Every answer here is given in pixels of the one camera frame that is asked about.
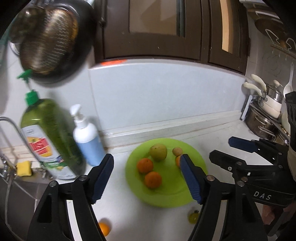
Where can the slim steel gooseneck faucet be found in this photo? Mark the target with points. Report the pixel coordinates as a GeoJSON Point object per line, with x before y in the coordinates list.
{"type": "Point", "coordinates": [10, 122]}

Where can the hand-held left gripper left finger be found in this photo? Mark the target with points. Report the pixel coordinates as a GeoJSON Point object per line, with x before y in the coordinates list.
{"type": "Point", "coordinates": [103, 178]}

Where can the white pot rack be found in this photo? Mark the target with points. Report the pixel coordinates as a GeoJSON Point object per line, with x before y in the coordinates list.
{"type": "Point", "coordinates": [245, 109]}

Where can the person's right hand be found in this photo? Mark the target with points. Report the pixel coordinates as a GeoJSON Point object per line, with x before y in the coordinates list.
{"type": "Point", "coordinates": [268, 214]}

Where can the large steel pot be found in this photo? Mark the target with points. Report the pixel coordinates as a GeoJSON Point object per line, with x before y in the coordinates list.
{"type": "Point", "coordinates": [259, 122]}

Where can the black frying pan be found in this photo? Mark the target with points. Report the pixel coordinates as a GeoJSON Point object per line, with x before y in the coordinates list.
{"type": "Point", "coordinates": [87, 27]}

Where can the green plate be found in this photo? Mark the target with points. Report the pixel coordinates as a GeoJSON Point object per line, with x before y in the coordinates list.
{"type": "Point", "coordinates": [166, 194]}

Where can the white wall hook rack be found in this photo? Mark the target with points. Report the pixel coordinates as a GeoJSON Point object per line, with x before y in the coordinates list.
{"type": "Point", "coordinates": [277, 45]}

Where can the yellow sponge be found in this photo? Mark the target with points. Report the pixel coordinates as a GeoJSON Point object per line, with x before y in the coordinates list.
{"type": "Point", "coordinates": [23, 168]}

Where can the stainless steel sink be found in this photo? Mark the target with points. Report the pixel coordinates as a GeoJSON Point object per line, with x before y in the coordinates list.
{"type": "Point", "coordinates": [18, 199]}

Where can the steel mesh strainer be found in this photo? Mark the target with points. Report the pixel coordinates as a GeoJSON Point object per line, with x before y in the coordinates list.
{"type": "Point", "coordinates": [53, 39]}

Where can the brown longan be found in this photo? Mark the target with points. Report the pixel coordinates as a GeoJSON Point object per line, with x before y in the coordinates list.
{"type": "Point", "coordinates": [177, 151]}

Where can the dark wooden window frame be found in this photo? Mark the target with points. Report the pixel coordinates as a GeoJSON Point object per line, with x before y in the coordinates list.
{"type": "Point", "coordinates": [152, 48]}

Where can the green dish soap bottle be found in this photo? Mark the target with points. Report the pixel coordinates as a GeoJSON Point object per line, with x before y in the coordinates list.
{"type": "Point", "coordinates": [50, 129]}

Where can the large orange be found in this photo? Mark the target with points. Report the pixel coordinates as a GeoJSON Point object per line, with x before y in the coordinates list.
{"type": "Point", "coordinates": [153, 179]}
{"type": "Point", "coordinates": [144, 165]}

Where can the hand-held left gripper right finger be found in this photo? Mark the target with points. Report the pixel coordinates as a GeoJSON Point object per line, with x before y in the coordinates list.
{"type": "Point", "coordinates": [192, 180]}

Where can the yellow-green pear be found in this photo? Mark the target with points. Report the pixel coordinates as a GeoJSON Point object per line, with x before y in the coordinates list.
{"type": "Point", "coordinates": [158, 152]}

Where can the round wooden cutting board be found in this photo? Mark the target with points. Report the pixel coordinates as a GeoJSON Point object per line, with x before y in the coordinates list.
{"type": "Point", "coordinates": [263, 25]}

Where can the steel pot with lid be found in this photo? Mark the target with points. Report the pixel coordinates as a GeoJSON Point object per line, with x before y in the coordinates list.
{"type": "Point", "coordinates": [274, 92]}

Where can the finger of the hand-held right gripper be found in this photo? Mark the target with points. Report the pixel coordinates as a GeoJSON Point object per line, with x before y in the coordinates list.
{"type": "Point", "coordinates": [241, 143]}
{"type": "Point", "coordinates": [222, 160]}

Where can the small orange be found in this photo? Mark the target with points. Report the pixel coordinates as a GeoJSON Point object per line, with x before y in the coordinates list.
{"type": "Point", "coordinates": [178, 161]}
{"type": "Point", "coordinates": [104, 229]}

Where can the white blue pump bottle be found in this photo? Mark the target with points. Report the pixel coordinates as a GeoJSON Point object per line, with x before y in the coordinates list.
{"type": "Point", "coordinates": [89, 143]}

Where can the white ladle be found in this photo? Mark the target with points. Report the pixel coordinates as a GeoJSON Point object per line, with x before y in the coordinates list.
{"type": "Point", "coordinates": [288, 88]}

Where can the small green fruit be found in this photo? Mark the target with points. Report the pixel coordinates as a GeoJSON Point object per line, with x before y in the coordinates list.
{"type": "Point", "coordinates": [193, 217]}

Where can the small copper pot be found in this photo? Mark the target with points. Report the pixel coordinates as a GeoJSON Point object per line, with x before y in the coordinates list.
{"type": "Point", "coordinates": [25, 23]}

